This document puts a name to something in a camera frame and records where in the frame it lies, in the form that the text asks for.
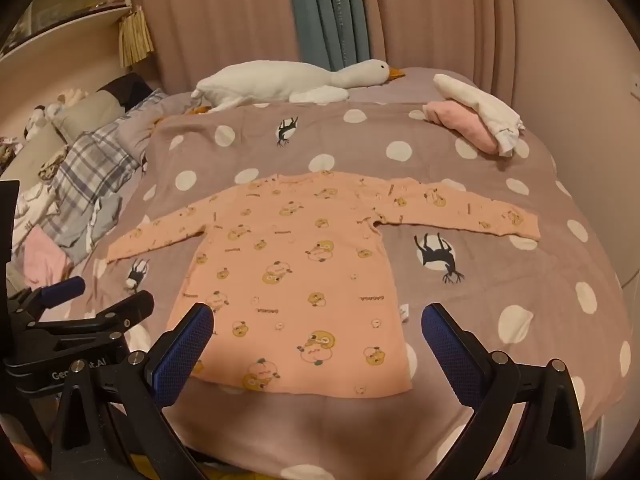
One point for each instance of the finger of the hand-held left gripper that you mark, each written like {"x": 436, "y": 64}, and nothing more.
{"x": 65, "y": 288}
{"x": 125, "y": 310}

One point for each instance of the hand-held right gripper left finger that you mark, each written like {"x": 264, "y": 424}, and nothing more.
{"x": 184, "y": 357}

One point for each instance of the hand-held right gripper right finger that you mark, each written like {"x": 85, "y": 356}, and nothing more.
{"x": 445, "y": 360}

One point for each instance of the orange printed shirt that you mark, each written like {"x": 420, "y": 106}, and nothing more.
{"x": 300, "y": 260}

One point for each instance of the crumpled pink garment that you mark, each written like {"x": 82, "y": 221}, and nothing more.
{"x": 45, "y": 260}

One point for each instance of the light blue cloth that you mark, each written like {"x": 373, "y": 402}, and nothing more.
{"x": 105, "y": 215}

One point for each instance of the plaid quilt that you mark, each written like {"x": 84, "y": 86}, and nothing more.
{"x": 90, "y": 160}

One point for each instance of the beige pillow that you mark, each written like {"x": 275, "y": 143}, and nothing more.
{"x": 30, "y": 160}

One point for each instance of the mauve polka dot blanket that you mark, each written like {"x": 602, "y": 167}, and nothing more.
{"x": 450, "y": 200}

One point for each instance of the small white plush toy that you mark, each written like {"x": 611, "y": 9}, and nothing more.
{"x": 40, "y": 115}

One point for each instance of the grey-green pillow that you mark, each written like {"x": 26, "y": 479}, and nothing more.
{"x": 95, "y": 110}

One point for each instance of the dark brown cloth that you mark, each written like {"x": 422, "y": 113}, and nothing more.
{"x": 127, "y": 87}

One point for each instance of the folded pink cloth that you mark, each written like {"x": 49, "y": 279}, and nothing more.
{"x": 460, "y": 122}

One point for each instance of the white shelf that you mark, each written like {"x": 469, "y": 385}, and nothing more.
{"x": 75, "y": 35}

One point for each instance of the folded white cloth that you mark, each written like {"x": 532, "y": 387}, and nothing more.
{"x": 480, "y": 102}

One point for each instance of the straw tassel ornament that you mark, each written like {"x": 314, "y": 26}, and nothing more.
{"x": 136, "y": 37}

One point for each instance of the white goose plush toy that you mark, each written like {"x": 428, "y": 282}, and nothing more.
{"x": 260, "y": 82}

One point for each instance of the pink curtain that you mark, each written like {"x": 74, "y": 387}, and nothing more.
{"x": 225, "y": 10}

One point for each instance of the teal curtain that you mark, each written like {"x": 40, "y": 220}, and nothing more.
{"x": 325, "y": 10}

